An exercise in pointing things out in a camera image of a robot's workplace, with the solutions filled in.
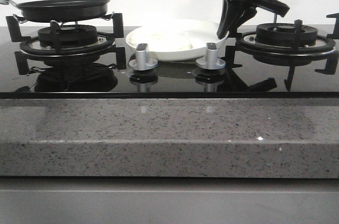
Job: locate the white round plate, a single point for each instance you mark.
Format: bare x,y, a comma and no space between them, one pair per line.
199,33

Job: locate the fried egg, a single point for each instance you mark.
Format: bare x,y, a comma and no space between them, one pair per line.
162,41

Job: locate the black frying pan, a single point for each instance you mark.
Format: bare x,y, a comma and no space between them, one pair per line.
61,10

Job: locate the right black gas burner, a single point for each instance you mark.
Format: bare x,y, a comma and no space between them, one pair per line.
283,34

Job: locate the black gas burner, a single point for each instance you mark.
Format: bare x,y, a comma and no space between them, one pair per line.
69,36
283,34

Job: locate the right silver stove knob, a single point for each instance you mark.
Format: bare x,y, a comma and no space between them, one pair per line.
210,60

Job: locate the silver stove knob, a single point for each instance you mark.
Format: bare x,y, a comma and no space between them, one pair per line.
210,60
142,61

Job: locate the black glass cooktop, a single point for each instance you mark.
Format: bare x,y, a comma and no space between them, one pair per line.
108,76

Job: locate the left silver stove knob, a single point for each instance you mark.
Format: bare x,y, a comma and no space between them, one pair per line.
142,61

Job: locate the left black pan support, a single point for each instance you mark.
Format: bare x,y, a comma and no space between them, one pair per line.
65,58

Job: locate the left black gas burner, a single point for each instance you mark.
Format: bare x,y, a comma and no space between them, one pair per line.
69,36

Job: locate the wire pan trivet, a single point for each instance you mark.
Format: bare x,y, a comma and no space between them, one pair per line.
24,19

